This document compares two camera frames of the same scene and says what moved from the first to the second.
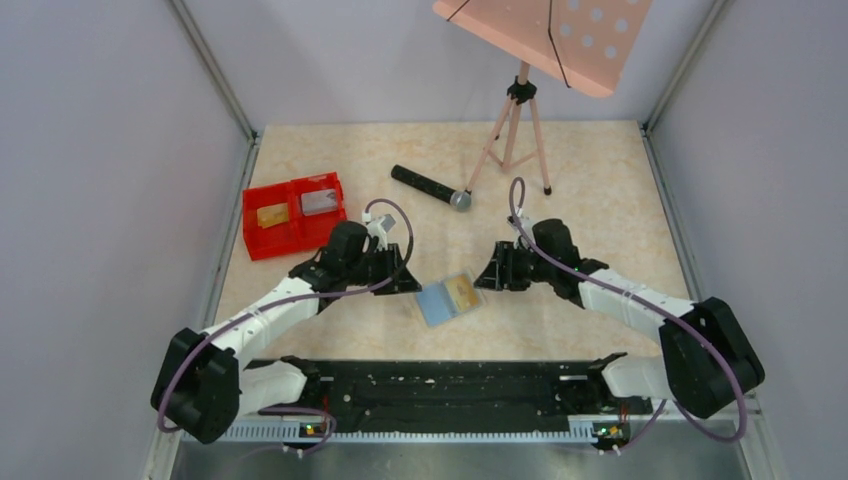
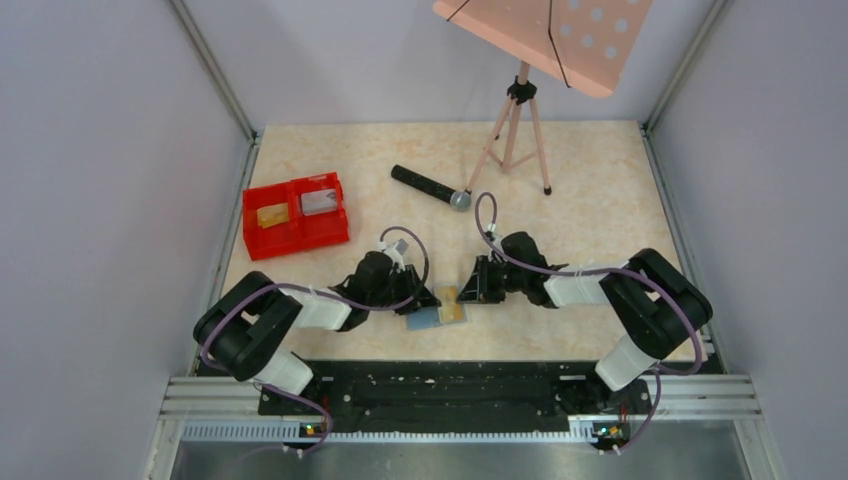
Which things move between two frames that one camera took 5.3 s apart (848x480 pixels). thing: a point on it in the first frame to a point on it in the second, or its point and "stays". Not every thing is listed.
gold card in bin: [272, 215] stays
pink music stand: [583, 44] stays
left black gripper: [385, 266] to [411, 287]
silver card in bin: [318, 202] stays
